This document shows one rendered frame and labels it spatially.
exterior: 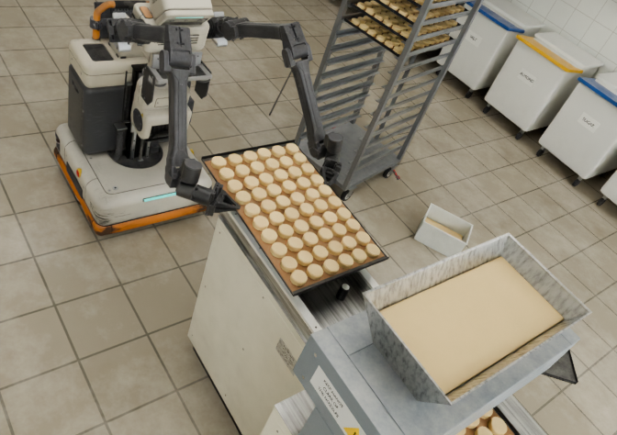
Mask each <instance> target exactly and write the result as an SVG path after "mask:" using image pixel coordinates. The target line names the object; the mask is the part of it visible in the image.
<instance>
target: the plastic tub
mask: <svg viewBox="0 0 617 435"><path fill-rule="evenodd" d="M473 226H474V225H472V224H470V223H468V222H466V221H465V220H463V219H461V218H459V217H457V216H455V215H453V214H451V213H449V212H447V211H446V210H444V209H442V208H440V207H438V206H436V205H434V204H432V203H431V204H430V207H429V209H428V211H427V213H426V214H425V216H424V218H423V219H422V221H421V223H420V225H419V227H418V230H417V232H416V234H415V236H414V239H415V240H417V241H419V242H421V243H422V244H424V245H426V246H428V247H430V248H432V249H434V250H436V251H438V252H439V253H441V254H443V255H445V256H447V257H450V256H453V255H455V254H457V253H459V252H461V251H462V249H463V248H464V247H465V245H467V243H468V241H469V238H470V234H471V231H472V228H473Z"/></svg>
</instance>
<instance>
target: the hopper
mask: <svg viewBox="0 0 617 435"><path fill-rule="evenodd" d="M363 297H364V301H365V309H366V313H367V317H368V321H369V326H370V329H371V334H372V338H373V343H374V344H375V346H376V347H377V348H378V350H379V351H380V352H381V354H382V355H383V356H384V358H385V359H386V360H387V362H388V363H389V364H390V366H391V367H392V368H393V370H394V371H395V372H396V374H397V375H398V377H399V378H400V379H401V381H402V382H403V383H404V384H405V386H406V387H407V388H408V389H409V390H410V392H411V393H412V394H413V396H414V397H415V398H416V400H417V401H421V402H428V403H435V404H443V405H450V406H451V405H453V404H454V403H456V402H457V401H459V400H461V399H462V398H464V397H465V396H467V395H469V394H470V393H472V392H473V391H475V390H476V389H478V388H479V387H480V386H482V385H483V384H485V383H486V382H488V381H489V380H491V379H492V378H494V377H495V376H497V375H498V374H500V373H502V372H503V371H505V370H507V369H508V368H510V367H511V366H512V365H514V364H515V363H517V362H518V361H520V360H521V359H523V358H524V357H526V356H527V355H529V354H530V353H532V352H533V351H535V350H537V349H538V348H540V347H541V346H543V345H544V344H546V343H547V342H548V341H550V340H552V339H553V338H555V337H556V336H558V335H559V334H561V333H562V332H564V331H565V330H567V329H569V328H570V327H572V326H573V325H575V324H576V323H578V322H579V321H580V320H581V319H583V318H585V317H586V316H588V315H589V314H591V313H592V311H591V310H590V309H589V308H588V307H586V306H585V305H584V304H583V303H582V302H581V301H580V300H579V299H578V298H577V297H576V296H575V295H574V294H573V293H572V292H571V291H570V290H569V289H567V288H566V287H565V286H564V285H563V284H562V283H561V282H560V281H559V280H558V279H557V278H556V277H555V276H554V275H553V274H552V273H551V272H550V271H549V270H547V269H546V268H545V267H544V266H543V265H542V264H541V263H540V262H539V261H538V260H537V259H536V258H535V257H534V256H533V255H532V254H531V253H530V252H529V251H527V250H526V249H525V248H524V247H523V246H522V245H521V244H520V243H519V242H518V241H517V240H516V239H515V238H514V237H513V236H512V235H511V234H510V233H506V234H504V235H501V236H499V237H496V238H495V239H493V240H489V241H486V242H484V243H481V244H479V245H477V246H475V247H473V248H470V249H468V250H465V251H461V252H459V253H457V254H455V255H453V256H450V257H448V258H445V259H443V260H441V261H438V262H435V263H433V264H430V265H428V266H425V267H423V268H421V269H419V270H417V271H414V272H412V273H408V274H406V275H403V276H401V277H399V278H397V279H394V280H392V281H390V282H387V283H385V284H382V285H379V286H377V287H374V288H372V289H370V290H367V291H365V292H363Z"/></svg>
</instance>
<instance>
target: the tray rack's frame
mask: <svg viewBox="0 0 617 435"><path fill-rule="evenodd" d="M483 1H484V0H476V2H475V4H474V6H473V8H472V9H471V11H470V13H469V15H468V17H467V19H466V22H465V24H464V25H463V27H462V29H461V31H460V33H459V35H458V37H457V39H456V41H455V43H454V46H453V47H452V49H451V51H450V53H449V55H448V57H447V59H446V61H445V63H444V65H443V68H442V69H441V71H440V73H439V75H438V77H437V79H436V81H435V82H434V84H433V86H432V89H431V91H430V92H429V94H428V96H427V98H426V100H425V102H424V104H423V106H422V108H421V111H420V113H419V114H418V116H417V118H416V120H415V122H414V124H413V126H412V128H411V130H410V132H409V135H408V136H407V138H406V140H405V142H404V144H403V146H402V148H401V150H400V152H399V153H398V155H396V154H395V153H394V152H393V153H391V154H389V155H388V156H386V157H384V158H382V159H380V160H378V161H376V162H373V163H371V164H369V165H367V166H365V167H364V168H362V169H360V170H358V171H356V172H355V174H354V176H353V179H352V181H351V183H350V185H349V187H348V190H349V193H348V195H347V197H346V198H348V197H350V196H351V195H352V193H353V190H354V189H355V188H357V186H356V185H358V184H360V183H362V182H363V181H365V180H367V179H369V178H371V177H373V176H375V175H377V174H379V173H381V172H383V171H384V170H386V169H388V168H390V167H391V170H392V169H394V168H395V167H397V166H398V165H397V163H399V162H400V161H401V160H402V158H403V156H404V154H405V152H406V150H407V148H408V146H409V144H410V142H411V140H412V138H413V136H414V134H415V132H416V130H417V129H418V127H419V125H420V123H421V121H422V119H423V117H424V115H425V113H426V111H427V109H428V107H429V105H430V103H431V101H432V100H433V98H434V96H435V94H436V92H437V90H438V88H439V86H440V84H441V82H442V80H443V78H444V76H445V74H446V72H447V71H448V69H449V67H450V65H451V63H452V61H453V59H454V56H455V54H456V53H457V51H458V49H459V47H460V45H461V43H462V41H463V40H464V38H465V36H466V33H467V31H468V30H469V28H470V26H471V24H472V22H473V20H474V18H475V16H476V14H477V12H478V10H479V8H480V7H481V5H482V3H483ZM417 55H418V54H417ZM417 55H413V56H412V57H411V59H410V61H409V64H408V65H410V64H412V63H414V61H415V59H416V57H417ZM409 71H410V69H409V70H406V71H405V72H404V74H403V76H402V79H404V78H407V77H408V75H409ZM403 84H404V83H403ZM403 84H399V85H398V88H397V91H396V92H399V91H401V89H402V86H403ZM355 121H356V119H354V120H351V121H350V122H348V123H345V124H343V125H340V126H339V127H336V128H332V129H329V130H327V131H326V134H328V133H331V132H335V133H339V134H341V135H342V136H343V140H342V150H341V152H340V154H341V157H340V161H339V162H341V163H342V168H341V170H340V173H339V175H338V177H337V179H336V182H335V184H337V185H338V186H339V187H340V188H341V189H342V185H343V183H344V181H345V179H346V175H345V174H344V173H345V172H347V171H349V170H350V168H351V166H352V165H351V164H350V163H349V162H350V161H352V160H354V158H355V156H356V154H357V153H355V152H354V150H356V149H358V148H360V146H361V143H362V141H360V140H359V139H360V138H361V137H363V136H364V135H365V133H366V131H365V130H363V129H362V128H360V127H359V126H358V125H356V124H355ZM380 134H381V133H380ZM380 134H378V135H376V136H375V137H372V138H371V139H370V141H369V143H370V142H373V141H375V140H377V139H378V138H379V136H380ZM381 146H383V144H382V143H378V144H376V145H374V146H372V147H370V148H368V149H366V150H365V153H364V154H366V153H368V152H370V151H373V150H375V149H377V148H379V147H381ZM298 147H299V148H300V149H301V150H302V151H303V152H304V154H305V155H306V156H307V157H308V159H309V160H310V161H311V163H312V164H313V165H314V166H315V167H316V168H317V169H318V170H319V171H320V168H321V167H322V164H323V163H324V160H325V157H324V158H322V159H320V160H317V159H316V158H314V157H312V156H311V154H310V153H309V146H308V139H304V140H302V141H300V143H299V146H298ZM387 151H390V149H388V148H386V149H384V150H382V151H380V152H378V153H375V154H373V155H371V156H369V157H367V158H365V159H363V160H361V161H360V163H359V165H361V164H363V163H365V162H368V161H370V160H372V159H374V158H375V157H377V156H379V155H381V154H383V153H385V152H387ZM359 165H358V166H359ZM391 170H390V172H389V174H388V175H391V174H392V173H393V171H391Z"/></svg>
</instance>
